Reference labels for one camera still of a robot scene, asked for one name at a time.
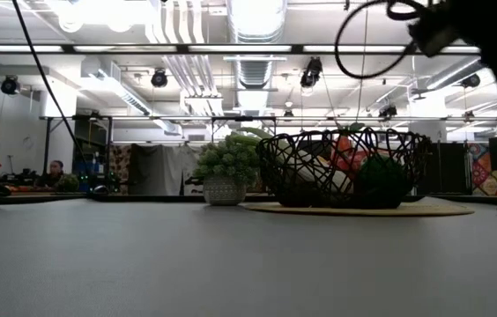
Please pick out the overhead LED light bar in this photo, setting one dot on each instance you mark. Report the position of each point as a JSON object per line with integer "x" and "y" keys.
{"x": 231, "y": 48}

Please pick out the black aluminium table frame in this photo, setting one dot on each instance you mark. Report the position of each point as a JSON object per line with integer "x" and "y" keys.
{"x": 165, "y": 198}

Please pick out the grey hanging cloth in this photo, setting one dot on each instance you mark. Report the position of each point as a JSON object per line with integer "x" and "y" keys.
{"x": 151, "y": 169}

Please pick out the black background rig frame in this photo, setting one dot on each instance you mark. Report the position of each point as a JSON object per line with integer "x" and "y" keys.
{"x": 244, "y": 118}

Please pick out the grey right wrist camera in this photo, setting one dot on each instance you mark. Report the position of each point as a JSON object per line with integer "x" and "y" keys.
{"x": 433, "y": 35}

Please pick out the small background plant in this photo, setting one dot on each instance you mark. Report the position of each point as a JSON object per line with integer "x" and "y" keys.
{"x": 68, "y": 182}

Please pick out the black ceiling spotlight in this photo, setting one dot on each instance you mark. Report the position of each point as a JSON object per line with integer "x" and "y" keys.
{"x": 10, "y": 85}
{"x": 159, "y": 78}
{"x": 311, "y": 72}
{"x": 471, "y": 80}

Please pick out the orange carrot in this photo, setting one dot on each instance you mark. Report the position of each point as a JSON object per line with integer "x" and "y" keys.
{"x": 344, "y": 145}

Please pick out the green lime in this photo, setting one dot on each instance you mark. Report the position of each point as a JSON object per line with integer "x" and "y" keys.
{"x": 380, "y": 180}

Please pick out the potted green succulent plant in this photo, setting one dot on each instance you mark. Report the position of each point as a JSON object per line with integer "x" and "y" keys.
{"x": 226, "y": 163}

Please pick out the round woven placemat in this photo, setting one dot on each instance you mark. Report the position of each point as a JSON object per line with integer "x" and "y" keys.
{"x": 429, "y": 210}

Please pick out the green celery bunch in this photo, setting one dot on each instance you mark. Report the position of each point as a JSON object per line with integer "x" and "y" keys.
{"x": 255, "y": 132}

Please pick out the grey table mat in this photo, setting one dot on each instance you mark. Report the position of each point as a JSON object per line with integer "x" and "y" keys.
{"x": 231, "y": 282}

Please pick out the person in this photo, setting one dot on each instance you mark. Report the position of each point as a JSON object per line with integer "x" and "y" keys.
{"x": 54, "y": 169}

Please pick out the silver ventilation duct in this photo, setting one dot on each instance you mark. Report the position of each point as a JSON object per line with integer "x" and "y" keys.
{"x": 254, "y": 72}

